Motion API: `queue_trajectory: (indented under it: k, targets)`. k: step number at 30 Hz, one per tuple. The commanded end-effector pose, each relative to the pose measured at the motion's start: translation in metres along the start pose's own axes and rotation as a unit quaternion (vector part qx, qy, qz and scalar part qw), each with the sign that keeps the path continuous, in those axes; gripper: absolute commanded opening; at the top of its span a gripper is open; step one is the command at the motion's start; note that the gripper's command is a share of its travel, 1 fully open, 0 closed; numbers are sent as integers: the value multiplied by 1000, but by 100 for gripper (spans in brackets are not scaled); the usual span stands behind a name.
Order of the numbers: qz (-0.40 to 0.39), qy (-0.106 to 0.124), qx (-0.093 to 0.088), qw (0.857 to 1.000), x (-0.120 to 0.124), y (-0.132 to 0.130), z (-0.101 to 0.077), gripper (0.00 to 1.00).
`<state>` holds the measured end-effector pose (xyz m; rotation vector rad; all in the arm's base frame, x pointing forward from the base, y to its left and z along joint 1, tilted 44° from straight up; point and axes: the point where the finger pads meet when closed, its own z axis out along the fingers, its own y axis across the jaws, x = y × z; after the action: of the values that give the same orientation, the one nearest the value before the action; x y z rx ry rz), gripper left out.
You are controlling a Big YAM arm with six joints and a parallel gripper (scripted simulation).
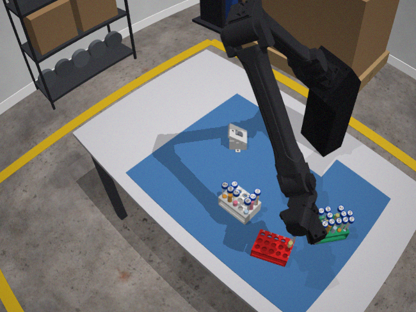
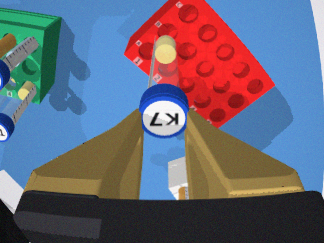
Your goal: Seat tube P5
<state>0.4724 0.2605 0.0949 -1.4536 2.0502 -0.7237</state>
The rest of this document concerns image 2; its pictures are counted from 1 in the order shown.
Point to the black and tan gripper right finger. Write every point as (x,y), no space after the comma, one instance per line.
(232,167)

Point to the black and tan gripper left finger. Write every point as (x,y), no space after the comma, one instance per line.
(98,166)

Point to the white tube rack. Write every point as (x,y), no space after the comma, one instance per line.
(177,175)

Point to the green test tube rack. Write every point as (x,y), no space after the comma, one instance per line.
(44,58)

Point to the red tube rack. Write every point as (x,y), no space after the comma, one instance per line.
(194,45)

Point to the blue bench mat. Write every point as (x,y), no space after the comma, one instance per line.
(96,87)

